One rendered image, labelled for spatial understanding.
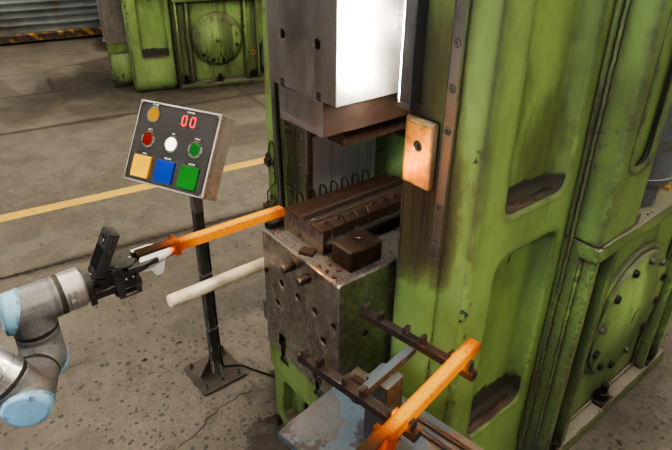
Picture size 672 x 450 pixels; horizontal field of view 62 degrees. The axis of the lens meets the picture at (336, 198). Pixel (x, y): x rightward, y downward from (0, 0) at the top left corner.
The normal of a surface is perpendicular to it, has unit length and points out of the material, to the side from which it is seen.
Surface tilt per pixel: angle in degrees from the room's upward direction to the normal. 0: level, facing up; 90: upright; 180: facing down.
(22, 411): 94
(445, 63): 90
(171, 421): 0
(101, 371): 0
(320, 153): 90
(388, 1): 90
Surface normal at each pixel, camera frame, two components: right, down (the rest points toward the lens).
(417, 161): -0.78, 0.28
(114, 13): 0.41, 0.43
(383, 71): 0.63, 0.37
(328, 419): 0.01, -0.88
